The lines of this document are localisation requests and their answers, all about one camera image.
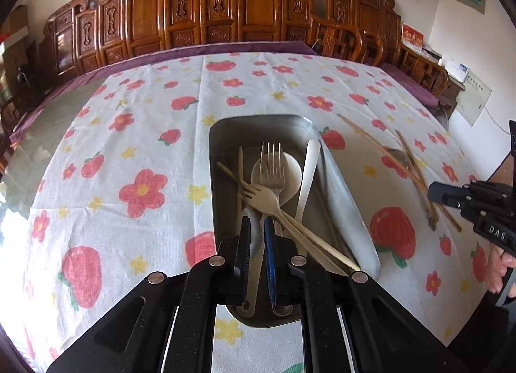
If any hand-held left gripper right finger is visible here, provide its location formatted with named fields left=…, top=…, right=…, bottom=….
left=263, top=217, right=470, bottom=373

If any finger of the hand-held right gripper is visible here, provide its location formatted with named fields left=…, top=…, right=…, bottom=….
left=428, top=181, right=475, bottom=221

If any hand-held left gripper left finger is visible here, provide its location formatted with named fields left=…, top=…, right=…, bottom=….
left=46, top=216, right=253, bottom=373

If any wooden chopstick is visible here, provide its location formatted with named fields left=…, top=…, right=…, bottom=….
left=337, top=113, right=463, bottom=233
left=399, top=135, right=430, bottom=192
left=217, top=161, right=362, bottom=271
left=395, top=130, right=438, bottom=222

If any beige plastic fork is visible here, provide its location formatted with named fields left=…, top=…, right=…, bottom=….
left=241, top=184, right=349, bottom=277

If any metal fork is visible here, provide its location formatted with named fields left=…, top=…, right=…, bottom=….
left=260, top=142, right=285, bottom=237

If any metal tray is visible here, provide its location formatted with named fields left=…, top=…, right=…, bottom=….
left=209, top=114, right=382, bottom=330

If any person's right hand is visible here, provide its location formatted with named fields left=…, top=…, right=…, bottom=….
left=485, top=242, right=516, bottom=293

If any white rice paddle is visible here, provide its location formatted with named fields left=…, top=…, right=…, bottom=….
left=251, top=152, right=304, bottom=207

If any small white spoon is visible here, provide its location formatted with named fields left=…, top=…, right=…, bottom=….
left=295, top=139, right=322, bottom=225

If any wooden side table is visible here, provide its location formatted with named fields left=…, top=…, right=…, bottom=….
left=399, top=44, right=449, bottom=104

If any white device box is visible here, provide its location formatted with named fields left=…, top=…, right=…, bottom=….
left=447, top=60, right=470, bottom=81

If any floral printed tablecloth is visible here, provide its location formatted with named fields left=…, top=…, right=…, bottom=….
left=20, top=51, right=498, bottom=373

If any red desk calendar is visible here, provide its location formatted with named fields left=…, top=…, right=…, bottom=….
left=402, top=24, right=425, bottom=51

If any carved wooden armchair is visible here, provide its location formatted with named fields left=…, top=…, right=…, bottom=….
left=38, top=0, right=101, bottom=79
left=310, top=0, right=404, bottom=67

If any carved wooden sofa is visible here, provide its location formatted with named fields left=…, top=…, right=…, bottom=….
left=99, top=0, right=313, bottom=65

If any cardboard box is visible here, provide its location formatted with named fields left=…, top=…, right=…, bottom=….
left=0, top=4, right=31, bottom=37

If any white wall chart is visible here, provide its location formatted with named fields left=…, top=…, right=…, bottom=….
left=457, top=70, right=492, bottom=127

